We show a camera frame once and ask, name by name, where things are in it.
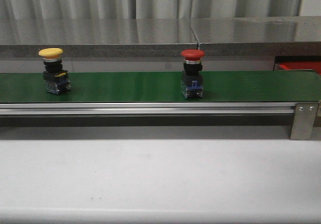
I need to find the red plastic tray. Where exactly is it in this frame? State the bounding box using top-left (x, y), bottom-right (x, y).
top-left (279, 61), bottom-right (321, 75)

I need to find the grey stone counter slab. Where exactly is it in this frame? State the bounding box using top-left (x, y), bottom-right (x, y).
top-left (1, 19), bottom-right (198, 58)

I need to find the yellow push button switch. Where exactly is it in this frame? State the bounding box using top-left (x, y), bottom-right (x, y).
top-left (38, 48), bottom-right (71, 95)

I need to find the aluminium conveyor frame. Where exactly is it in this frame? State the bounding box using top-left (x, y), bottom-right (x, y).
top-left (0, 101), bottom-right (321, 117)

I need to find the white pleated curtain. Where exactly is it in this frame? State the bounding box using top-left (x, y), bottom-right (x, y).
top-left (1, 0), bottom-right (301, 20)

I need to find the green conveyor belt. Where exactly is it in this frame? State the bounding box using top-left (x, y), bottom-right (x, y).
top-left (1, 71), bottom-right (320, 103)

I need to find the steel conveyor support bracket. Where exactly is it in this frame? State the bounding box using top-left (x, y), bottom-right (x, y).
top-left (290, 102), bottom-right (318, 140)

